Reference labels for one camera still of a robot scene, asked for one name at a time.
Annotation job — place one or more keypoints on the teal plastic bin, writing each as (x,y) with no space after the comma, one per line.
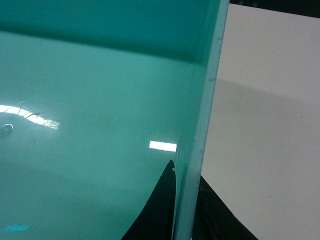
(96,97)

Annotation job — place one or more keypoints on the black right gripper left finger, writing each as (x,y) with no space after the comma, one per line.
(155,221)

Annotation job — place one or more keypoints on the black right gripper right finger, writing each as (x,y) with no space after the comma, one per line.
(213,220)

